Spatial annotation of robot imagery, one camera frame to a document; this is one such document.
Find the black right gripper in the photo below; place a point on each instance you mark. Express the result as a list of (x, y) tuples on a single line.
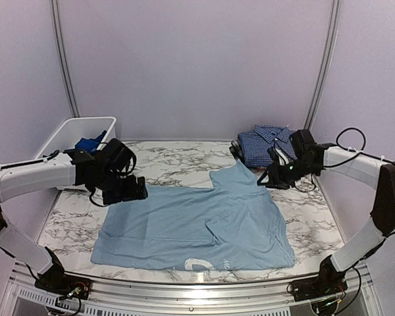
[(276, 180)]

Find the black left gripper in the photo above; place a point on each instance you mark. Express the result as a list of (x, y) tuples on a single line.
[(130, 193)]

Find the blue checked shirt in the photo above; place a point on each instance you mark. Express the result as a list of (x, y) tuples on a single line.
[(256, 144)]

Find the light blue garment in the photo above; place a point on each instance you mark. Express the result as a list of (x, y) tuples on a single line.
[(233, 225)]

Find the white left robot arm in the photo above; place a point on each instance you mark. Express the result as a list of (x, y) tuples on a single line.
[(18, 222)]

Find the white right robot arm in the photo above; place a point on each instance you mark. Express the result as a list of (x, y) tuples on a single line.
[(359, 188)]

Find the white plastic laundry bin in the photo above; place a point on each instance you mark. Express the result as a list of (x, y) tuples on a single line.
[(74, 129)]

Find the dark blue garment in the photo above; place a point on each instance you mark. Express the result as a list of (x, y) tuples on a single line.
[(90, 144)]

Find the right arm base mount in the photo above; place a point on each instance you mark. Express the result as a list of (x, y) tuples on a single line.
[(329, 281)]

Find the aluminium front frame rail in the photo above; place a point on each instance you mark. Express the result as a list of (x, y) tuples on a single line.
[(111, 296)]

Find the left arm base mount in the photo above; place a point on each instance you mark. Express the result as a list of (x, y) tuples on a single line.
[(62, 284)]

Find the left wall aluminium post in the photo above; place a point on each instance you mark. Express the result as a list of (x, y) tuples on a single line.
[(62, 57)]

